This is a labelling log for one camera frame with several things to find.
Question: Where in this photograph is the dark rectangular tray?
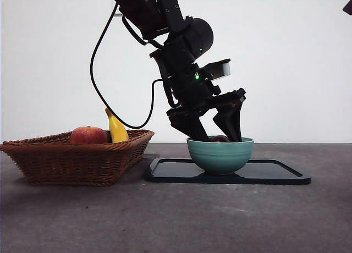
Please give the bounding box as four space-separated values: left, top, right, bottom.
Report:
145 158 312 185

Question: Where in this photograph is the dark red plum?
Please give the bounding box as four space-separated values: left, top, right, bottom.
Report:
207 135 232 143

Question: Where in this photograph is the brown wicker basket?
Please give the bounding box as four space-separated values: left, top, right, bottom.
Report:
0 129 156 186

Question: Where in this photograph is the teal ceramic bowl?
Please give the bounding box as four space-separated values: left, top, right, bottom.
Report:
186 136 255 176

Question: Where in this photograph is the long black cable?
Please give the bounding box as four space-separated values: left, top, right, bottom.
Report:
90 2 163 129

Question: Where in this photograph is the red yellow apple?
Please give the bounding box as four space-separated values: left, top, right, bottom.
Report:
70 125 108 145

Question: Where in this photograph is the short black cable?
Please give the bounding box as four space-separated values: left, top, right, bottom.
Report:
122 15 163 48

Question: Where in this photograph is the yellow banana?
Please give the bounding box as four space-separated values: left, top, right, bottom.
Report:
104 107 130 144

